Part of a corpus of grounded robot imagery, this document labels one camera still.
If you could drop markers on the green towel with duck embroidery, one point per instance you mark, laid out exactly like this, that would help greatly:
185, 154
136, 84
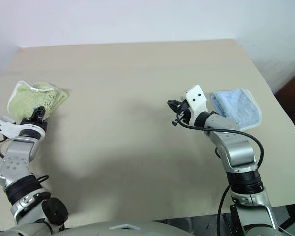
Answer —
22, 98

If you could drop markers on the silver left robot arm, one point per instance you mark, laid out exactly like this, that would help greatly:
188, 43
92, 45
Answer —
14, 157

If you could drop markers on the black round knob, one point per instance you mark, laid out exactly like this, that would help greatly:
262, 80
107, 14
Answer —
55, 211

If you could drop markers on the silver robot torso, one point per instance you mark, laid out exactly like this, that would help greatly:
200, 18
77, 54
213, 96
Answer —
88, 229

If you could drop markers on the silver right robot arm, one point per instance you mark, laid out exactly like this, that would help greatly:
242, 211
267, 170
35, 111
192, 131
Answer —
236, 150

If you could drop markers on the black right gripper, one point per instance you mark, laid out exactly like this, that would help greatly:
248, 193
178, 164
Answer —
184, 110

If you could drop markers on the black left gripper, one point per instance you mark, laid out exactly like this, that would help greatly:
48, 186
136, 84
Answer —
35, 121

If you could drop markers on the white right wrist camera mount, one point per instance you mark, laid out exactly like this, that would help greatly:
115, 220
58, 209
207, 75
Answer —
195, 98

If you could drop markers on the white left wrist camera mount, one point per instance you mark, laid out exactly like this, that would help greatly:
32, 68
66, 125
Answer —
7, 126

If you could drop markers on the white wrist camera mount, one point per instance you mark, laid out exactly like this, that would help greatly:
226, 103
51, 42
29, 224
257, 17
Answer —
195, 98
7, 126

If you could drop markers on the blue towel with white trim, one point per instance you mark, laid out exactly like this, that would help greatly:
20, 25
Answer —
236, 105

